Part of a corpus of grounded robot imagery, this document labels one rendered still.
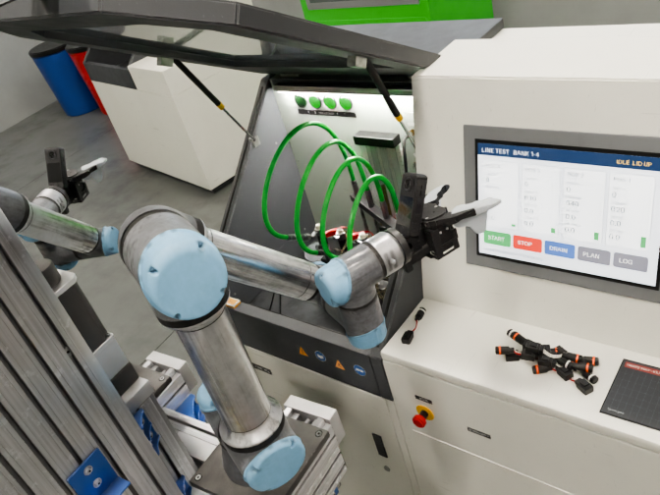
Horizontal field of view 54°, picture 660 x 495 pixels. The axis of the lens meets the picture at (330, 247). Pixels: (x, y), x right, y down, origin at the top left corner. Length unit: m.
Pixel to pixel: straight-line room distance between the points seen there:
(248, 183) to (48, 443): 1.15
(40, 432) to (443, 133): 1.04
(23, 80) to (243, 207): 6.79
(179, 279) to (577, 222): 0.89
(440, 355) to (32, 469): 0.91
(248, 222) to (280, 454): 1.11
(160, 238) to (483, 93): 0.83
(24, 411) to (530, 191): 1.08
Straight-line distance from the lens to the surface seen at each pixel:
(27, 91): 8.75
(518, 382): 1.52
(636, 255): 1.47
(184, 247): 0.90
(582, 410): 1.47
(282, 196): 2.23
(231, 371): 1.05
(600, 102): 1.40
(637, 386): 1.51
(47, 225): 1.59
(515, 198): 1.52
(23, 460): 1.22
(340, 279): 1.09
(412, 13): 4.38
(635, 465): 1.50
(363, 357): 1.70
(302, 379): 2.01
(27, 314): 1.14
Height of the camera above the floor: 2.11
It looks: 33 degrees down
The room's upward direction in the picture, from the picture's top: 17 degrees counter-clockwise
